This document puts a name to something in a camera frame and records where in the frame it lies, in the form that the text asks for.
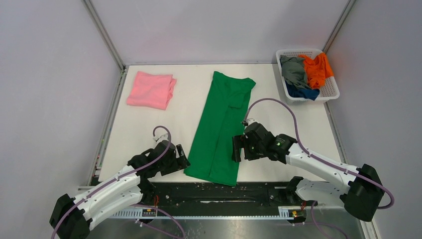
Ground green t shirt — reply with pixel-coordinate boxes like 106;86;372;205
184;71;256;186

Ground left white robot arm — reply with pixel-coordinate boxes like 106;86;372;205
49;139;190;239

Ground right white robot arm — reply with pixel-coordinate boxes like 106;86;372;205
232;122;384;222

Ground blue t shirt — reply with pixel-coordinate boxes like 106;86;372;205
286;84;320;101

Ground folded pink t shirt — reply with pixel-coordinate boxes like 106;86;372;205
126;71;177;110

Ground grey t shirt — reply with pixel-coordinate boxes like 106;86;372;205
280;55;311;90

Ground white plastic laundry basket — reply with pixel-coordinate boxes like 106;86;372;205
275;48;340;105

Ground orange t shirt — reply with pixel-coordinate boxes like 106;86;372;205
299;53;334;89

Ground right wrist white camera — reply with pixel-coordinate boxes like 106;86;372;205
241;119;256;127

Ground wrist white camera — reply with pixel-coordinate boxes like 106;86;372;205
241;119;256;127
153;133;169;144

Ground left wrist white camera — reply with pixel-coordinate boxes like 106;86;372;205
153;133;169;144

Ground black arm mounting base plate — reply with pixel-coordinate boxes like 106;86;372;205
140;182;311;217

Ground aluminium frame rail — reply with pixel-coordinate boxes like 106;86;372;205
81;0;126;71

